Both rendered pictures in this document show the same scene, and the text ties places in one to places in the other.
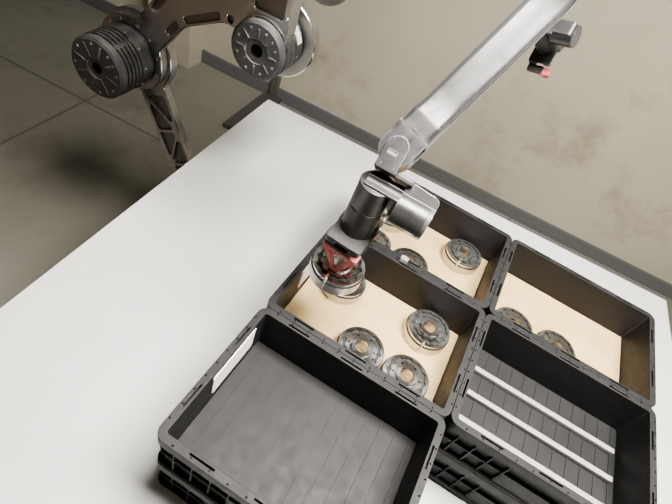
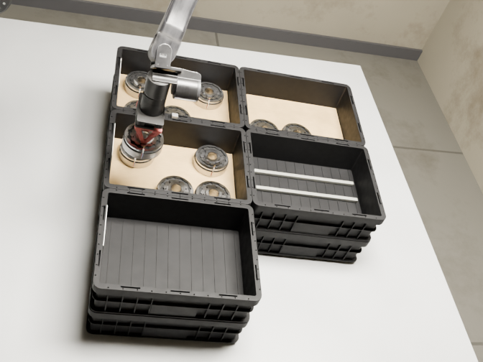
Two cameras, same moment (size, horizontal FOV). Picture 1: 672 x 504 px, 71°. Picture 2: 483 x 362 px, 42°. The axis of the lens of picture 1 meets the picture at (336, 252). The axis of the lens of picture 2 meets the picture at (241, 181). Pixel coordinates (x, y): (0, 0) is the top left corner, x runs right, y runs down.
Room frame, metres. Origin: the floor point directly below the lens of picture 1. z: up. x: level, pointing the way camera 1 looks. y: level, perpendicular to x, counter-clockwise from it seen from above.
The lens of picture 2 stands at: (-0.52, 0.34, 2.18)
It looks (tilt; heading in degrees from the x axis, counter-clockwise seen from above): 45 degrees down; 329
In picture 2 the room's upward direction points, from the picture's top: 21 degrees clockwise
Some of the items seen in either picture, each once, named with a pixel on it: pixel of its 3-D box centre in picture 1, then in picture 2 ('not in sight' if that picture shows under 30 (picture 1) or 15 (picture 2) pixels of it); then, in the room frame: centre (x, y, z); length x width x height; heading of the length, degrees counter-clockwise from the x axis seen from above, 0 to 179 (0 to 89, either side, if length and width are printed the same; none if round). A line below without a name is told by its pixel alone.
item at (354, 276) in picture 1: (339, 263); (144, 137); (0.60, -0.01, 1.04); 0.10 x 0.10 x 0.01
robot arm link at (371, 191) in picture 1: (375, 196); (159, 85); (0.59, -0.02, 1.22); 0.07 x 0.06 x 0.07; 81
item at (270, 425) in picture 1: (305, 440); (175, 256); (0.34, -0.08, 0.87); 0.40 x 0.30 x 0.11; 79
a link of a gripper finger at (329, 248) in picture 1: (344, 250); (146, 126); (0.59, -0.01, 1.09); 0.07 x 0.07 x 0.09; 78
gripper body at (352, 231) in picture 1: (360, 219); (152, 103); (0.60, -0.02, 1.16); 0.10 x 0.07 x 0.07; 168
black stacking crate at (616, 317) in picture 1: (560, 327); (295, 118); (0.85, -0.59, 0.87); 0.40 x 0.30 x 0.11; 79
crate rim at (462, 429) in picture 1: (557, 417); (313, 175); (0.56, -0.53, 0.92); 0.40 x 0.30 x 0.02; 79
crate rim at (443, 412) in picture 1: (382, 310); (179, 158); (0.64, -0.14, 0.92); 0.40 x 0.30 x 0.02; 79
